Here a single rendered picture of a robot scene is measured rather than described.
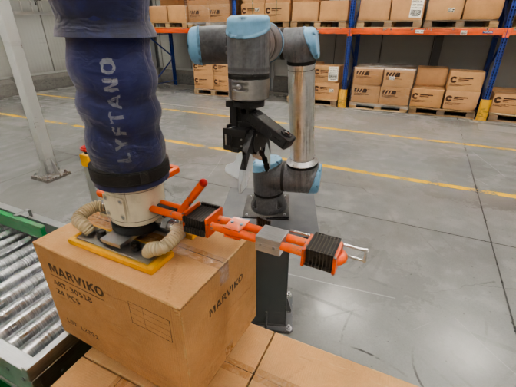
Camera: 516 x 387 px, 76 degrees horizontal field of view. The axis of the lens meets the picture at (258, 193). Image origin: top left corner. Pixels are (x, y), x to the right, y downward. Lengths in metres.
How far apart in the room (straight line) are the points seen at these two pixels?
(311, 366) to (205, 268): 0.57
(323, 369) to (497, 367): 1.25
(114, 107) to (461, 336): 2.18
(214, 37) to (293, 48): 0.57
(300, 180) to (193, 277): 0.80
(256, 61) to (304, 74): 0.70
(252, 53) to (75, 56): 0.42
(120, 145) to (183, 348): 0.56
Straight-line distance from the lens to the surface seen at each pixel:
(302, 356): 1.36
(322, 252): 0.80
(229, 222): 0.91
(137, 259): 1.02
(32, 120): 4.54
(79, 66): 0.92
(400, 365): 2.14
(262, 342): 1.39
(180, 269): 0.99
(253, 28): 0.72
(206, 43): 0.88
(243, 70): 0.73
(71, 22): 0.91
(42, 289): 1.87
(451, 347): 2.34
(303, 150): 1.52
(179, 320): 0.91
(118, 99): 0.91
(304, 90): 1.43
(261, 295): 1.99
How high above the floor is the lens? 1.62
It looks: 27 degrees down
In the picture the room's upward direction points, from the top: straight up
